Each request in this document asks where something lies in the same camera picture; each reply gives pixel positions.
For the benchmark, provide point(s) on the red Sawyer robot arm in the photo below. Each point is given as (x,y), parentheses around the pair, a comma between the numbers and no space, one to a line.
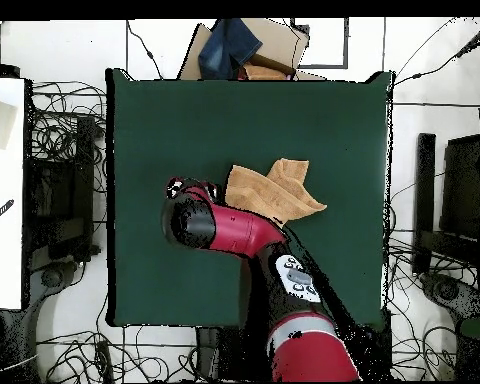
(240,232)

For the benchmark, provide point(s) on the black metal frame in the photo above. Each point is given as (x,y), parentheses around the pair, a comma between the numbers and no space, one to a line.
(84,160)
(426,180)

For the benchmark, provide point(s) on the grey square frame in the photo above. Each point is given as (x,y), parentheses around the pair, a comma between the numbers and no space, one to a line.
(346,44)

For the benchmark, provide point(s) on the black striped stick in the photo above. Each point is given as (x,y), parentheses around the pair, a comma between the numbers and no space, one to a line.
(0,213)

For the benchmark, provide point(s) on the dark green table cloth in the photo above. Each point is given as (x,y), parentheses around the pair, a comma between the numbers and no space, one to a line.
(176,120)

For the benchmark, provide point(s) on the white side table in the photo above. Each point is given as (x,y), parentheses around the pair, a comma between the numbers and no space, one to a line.
(4,260)

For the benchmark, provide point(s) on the blue denim jeans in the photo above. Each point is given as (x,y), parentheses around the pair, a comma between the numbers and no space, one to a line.
(228,48)

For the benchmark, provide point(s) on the brown cardboard box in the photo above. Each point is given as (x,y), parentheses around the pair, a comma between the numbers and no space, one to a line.
(276,40)

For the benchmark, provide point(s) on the tan terry towel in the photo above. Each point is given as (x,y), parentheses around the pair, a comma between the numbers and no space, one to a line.
(272,188)

